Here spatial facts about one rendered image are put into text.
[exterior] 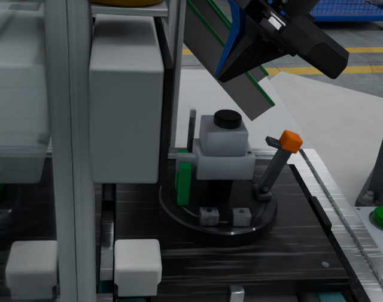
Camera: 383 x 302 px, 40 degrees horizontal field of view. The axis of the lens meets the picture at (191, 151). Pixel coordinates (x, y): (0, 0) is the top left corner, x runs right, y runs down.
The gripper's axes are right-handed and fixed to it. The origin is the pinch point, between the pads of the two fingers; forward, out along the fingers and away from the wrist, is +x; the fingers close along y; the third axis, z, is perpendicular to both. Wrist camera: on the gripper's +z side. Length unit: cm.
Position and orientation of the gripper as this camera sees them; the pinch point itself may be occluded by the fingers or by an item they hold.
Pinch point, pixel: (240, 53)
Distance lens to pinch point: 53.4
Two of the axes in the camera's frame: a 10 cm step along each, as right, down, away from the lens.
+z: -7.0, -2.7, -6.6
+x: -6.0, 7.3, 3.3
